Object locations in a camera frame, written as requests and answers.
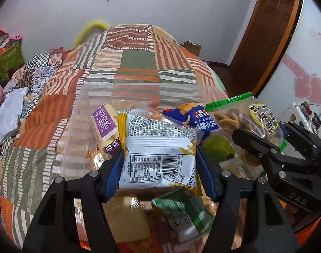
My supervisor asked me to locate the green patterned box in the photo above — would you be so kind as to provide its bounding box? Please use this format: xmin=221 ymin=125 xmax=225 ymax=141
xmin=0 ymin=41 xmax=25 ymax=82

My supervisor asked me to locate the white stand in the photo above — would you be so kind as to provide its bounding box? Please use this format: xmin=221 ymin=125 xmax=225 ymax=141
xmin=282 ymin=101 xmax=321 ymax=135

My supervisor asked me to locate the cardboard box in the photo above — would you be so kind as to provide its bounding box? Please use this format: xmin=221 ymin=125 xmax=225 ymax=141
xmin=184 ymin=40 xmax=202 ymax=56

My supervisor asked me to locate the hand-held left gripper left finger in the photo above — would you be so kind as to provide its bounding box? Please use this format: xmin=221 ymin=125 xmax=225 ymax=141
xmin=22 ymin=145 xmax=124 ymax=253

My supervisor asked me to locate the beige cracker packet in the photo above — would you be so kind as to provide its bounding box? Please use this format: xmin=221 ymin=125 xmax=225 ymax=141
xmin=101 ymin=194 xmax=152 ymax=243

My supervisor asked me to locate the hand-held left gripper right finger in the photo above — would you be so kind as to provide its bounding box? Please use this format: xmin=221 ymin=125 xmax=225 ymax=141
xmin=196 ymin=145 xmax=295 ymax=253

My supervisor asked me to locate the striped patchwork quilt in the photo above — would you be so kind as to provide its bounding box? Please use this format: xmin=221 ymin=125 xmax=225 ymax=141
xmin=0 ymin=24 xmax=319 ymax=253

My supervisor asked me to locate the yellow foam tube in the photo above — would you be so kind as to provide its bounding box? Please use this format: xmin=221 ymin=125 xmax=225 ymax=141
xmin=74 ymin=18 xmax=110 ymax=46

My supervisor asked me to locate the white sliding door with hearts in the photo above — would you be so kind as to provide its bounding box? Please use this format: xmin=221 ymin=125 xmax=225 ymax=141
xmin=255 ymin=0 xmax=321 ymax=137

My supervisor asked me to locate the green-edged clear snack bag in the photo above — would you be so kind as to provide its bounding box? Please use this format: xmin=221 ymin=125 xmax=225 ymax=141
xmin=205 ymin=92 xmax=287 ymax=166

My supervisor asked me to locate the brown wooden door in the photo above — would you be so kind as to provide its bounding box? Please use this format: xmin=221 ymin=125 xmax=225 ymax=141
xmin=229 ymin=0 xmax=302 ymax=95

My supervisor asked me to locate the blue snack packet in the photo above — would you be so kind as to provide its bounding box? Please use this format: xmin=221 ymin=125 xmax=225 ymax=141
xmin=163 ymin=103 xmax=221 ymax=137

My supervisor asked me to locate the white cloth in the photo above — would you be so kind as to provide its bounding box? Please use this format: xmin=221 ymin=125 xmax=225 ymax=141
xmin=0 ymin=86 xmax=29 ymax=151

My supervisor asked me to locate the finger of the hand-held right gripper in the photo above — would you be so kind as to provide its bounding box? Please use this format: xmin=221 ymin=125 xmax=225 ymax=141
xmin=231 ymin=128 xmax=285 ymax=165
xmin=278 ymin=121 xmax=321 ymax=153

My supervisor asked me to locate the white and yellow snack packet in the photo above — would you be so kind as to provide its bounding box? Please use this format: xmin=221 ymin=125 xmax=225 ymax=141
xmin=117 ymin=113 xmax=203 ymax=197

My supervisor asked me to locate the clear bag of orange snacks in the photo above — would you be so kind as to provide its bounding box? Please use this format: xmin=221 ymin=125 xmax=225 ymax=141
xmin=134 ymin=99 xmax=177 ymax=123

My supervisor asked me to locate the green snack packet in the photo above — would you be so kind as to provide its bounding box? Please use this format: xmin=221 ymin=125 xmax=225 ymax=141
xmin=152 ymin=187 xmax=216 ymax=243

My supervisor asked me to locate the green jelly cup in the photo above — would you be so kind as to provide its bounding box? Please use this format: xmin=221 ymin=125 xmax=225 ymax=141
xmin=203 ymin=134 xmax=236 ymax=161

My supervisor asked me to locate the pile of papers and bags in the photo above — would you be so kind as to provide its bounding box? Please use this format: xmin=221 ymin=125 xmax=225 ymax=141
xmin=0 ymin=26 xmax=23 ymax=50

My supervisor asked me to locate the purple label roll packet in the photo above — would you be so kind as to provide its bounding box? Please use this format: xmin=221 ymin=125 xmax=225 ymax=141
xmin=92 ymin=104 xmax=124 ymax=161

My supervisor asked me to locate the clear plastic container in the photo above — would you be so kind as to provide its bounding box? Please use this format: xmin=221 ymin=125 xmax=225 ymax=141
xmin=62 ymin=80 xmax=229 ymax=180

